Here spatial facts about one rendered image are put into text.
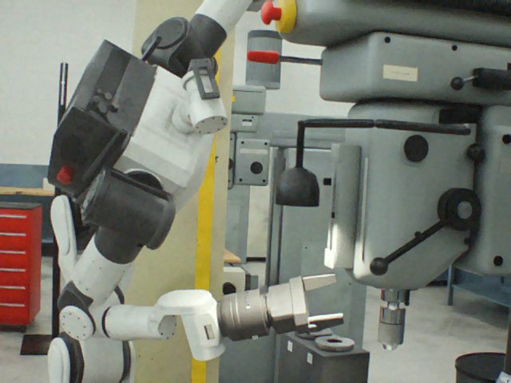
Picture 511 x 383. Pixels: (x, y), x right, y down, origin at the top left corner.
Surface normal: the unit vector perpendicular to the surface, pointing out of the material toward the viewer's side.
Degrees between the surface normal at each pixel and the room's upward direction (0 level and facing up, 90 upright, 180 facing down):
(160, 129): 58
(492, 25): 90
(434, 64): 90
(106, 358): 81
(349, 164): 90
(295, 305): 38
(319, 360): 90
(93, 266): 111
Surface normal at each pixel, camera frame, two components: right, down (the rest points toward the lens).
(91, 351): 0.61, -0.08
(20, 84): 0.26, 0.07
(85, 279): -0.41, 0.39
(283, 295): -0.22, -0.77
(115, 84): 0.55, -0.47
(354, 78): -0.96, -0.04
